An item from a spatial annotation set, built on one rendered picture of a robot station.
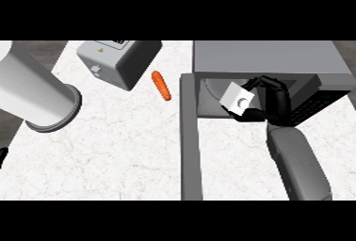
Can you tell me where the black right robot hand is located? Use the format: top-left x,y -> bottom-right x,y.
222,74 -> 296,127

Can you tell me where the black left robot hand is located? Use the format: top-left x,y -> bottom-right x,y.
0,147 -> 11,169

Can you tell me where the grey microwave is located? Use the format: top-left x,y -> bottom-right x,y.
192,40 -> 356,127

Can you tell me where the grey microwave door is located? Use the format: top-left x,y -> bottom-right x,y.
179,73 -> 204,201

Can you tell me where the orange carrot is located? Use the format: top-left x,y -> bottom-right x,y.
152,71 -> 173,102

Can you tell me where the grey toaster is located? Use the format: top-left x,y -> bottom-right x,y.
76,40 -> 164,92

